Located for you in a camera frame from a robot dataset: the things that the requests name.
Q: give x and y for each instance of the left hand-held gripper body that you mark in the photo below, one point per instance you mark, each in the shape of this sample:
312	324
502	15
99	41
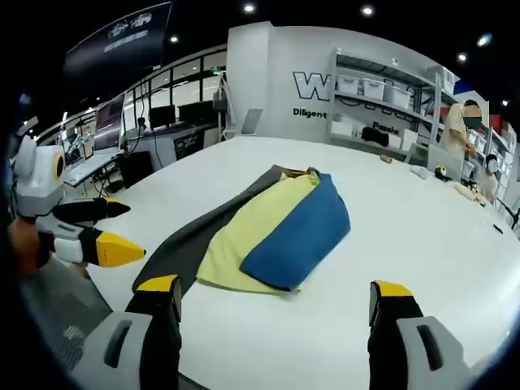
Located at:
38	178

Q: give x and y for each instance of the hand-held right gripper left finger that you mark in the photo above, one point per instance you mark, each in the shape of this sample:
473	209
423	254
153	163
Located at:
162	337

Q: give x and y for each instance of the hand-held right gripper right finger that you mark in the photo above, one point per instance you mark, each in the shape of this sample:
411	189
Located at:
390	337

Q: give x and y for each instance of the yellow blue grey garment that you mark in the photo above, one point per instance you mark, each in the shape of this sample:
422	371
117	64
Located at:
252	231

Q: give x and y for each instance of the person's left hand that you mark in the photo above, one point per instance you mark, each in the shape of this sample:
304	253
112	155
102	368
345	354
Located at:
23	245

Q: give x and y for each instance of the white desk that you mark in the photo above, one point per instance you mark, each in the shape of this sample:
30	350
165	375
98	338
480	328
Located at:
93	164

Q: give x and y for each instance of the black computer tower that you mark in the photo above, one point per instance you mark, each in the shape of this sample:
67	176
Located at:
136	167

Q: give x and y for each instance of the grey mesh office chair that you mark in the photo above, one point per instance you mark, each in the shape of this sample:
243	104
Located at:
61	317

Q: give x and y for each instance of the large display screen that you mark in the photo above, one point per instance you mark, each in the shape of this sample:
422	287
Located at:
109	120

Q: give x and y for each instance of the black monitor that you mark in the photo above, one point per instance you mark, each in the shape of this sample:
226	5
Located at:
162	116
196	111

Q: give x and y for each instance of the dark counter desk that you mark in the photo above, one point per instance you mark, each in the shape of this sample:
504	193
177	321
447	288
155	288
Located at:
187	138

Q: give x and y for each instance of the small black object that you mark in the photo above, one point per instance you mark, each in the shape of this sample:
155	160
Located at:
498	228

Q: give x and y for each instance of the hanging dark banner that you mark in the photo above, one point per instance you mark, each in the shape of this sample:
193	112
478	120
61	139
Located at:
118	36

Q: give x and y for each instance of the beige cloth items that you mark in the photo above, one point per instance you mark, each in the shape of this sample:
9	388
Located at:
467	191

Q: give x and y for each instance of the white crumpled cloth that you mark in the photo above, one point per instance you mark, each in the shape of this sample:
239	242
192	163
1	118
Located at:
418	170

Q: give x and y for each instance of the white floor stand device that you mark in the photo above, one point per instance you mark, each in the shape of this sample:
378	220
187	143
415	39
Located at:
224	101

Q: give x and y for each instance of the black tripod stand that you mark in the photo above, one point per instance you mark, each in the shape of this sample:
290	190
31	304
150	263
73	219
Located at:
511	212

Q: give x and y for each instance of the small tan object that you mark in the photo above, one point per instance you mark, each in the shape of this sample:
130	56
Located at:
386	159

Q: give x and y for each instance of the black cloth bundle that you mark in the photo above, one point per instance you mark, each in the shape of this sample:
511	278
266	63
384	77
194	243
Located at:
375	136

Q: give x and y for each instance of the grey metal shelving unit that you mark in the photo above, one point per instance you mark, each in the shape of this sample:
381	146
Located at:
438	101
332	105

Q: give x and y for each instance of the white storage bin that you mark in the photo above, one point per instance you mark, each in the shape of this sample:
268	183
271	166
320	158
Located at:
400	96
371	88
344	84

